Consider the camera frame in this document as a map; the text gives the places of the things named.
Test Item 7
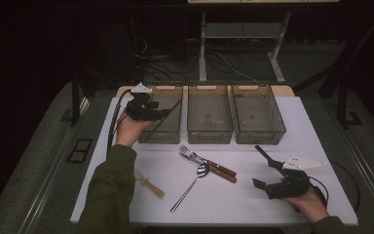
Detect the black floor cable bundle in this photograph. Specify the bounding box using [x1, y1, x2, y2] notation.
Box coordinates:
[132, 35, 244, 84]

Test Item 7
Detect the right hand-held gripper cable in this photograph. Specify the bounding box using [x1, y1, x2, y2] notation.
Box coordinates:
[308, 159, 361, 213]

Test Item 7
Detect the smoky transparent plastic bin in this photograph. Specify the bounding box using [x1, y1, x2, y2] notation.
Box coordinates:
[231, 85, 287, 145]
[132, 85, 184, 145]
[186, 85, 235, 145]

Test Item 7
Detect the black metal stand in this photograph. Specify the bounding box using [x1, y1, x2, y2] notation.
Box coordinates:
[59, 72, 82, 128]
[335, 77, 364, 130]

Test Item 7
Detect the metal floor rail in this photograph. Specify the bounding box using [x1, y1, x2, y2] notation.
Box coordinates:
[18, 96, 92, 234]
[335, 120, 374, 228]

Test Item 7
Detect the white metal desk frame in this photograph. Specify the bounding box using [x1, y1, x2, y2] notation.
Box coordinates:
[187, 0, 340, 84]

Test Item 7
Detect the black floor frame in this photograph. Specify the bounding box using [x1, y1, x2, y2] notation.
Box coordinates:
[66, 137, 94, 164]

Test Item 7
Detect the fork with wooden handle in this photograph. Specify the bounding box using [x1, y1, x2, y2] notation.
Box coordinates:
[178, 144, 238, 178]

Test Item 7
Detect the person's left hand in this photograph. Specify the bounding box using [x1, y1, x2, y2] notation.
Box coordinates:
[115, 110, 155, 148]

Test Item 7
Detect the person's right hand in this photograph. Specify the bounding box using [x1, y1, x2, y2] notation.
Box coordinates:
[281, 187, 330, 223]

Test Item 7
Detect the white floor cable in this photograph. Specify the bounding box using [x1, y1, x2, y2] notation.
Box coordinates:
[212, 50, 261, 84]

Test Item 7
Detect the small light wooden spoon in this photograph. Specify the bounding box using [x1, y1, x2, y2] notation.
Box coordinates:
[134, 169, 166, 200]

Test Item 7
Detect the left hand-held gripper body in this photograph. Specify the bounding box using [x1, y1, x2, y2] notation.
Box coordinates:
[125, 82, 165, 122]

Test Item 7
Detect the left hand-held gripper cable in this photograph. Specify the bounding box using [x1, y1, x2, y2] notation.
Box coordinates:
[105, 89, 134, 159]

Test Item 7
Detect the hand-held gripper cable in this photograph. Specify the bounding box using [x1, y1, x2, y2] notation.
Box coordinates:
[105, 89, 134, 159]
[308, 159, 361, 213]

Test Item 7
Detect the long metal spoon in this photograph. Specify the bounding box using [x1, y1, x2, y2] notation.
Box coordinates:
[169, 162, 210, 215]

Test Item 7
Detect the knife with wooden handle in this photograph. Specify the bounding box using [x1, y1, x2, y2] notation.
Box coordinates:
[178, 151, 238, 184]

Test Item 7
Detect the black chopstick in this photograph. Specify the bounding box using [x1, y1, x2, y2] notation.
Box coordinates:
[254, 144, 274, 164]
[254, 144, 275, 164]

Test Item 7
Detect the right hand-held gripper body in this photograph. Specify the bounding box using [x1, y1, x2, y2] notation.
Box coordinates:
[264, 154, 327, 200]

